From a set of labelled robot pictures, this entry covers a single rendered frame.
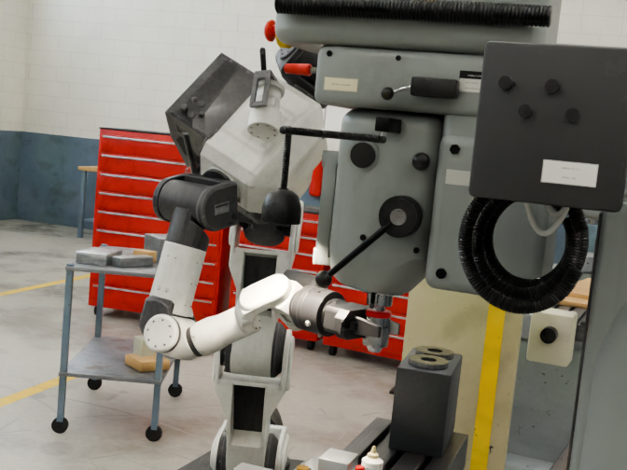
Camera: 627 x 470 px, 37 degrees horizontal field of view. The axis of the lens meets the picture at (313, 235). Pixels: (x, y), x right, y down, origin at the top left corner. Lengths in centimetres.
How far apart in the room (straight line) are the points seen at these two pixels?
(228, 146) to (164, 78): 1013
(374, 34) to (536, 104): 40
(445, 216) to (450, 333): 195
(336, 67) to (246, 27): 1011
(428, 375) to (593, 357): 63
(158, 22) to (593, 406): 1104
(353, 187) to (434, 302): 189
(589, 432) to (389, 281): 41
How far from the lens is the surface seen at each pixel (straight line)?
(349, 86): 158
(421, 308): 347
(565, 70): 126
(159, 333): 190
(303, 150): 202
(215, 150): 199
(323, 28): 159
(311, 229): 660
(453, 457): 212
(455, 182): 153
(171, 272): 193
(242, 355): 235
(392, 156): 158
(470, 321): 344
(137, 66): 1232
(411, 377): 206
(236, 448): 252
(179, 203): 195
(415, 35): 155
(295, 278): 186
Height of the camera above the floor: 158
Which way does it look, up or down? 6 degrees down
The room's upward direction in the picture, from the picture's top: 5 degrees clockwise
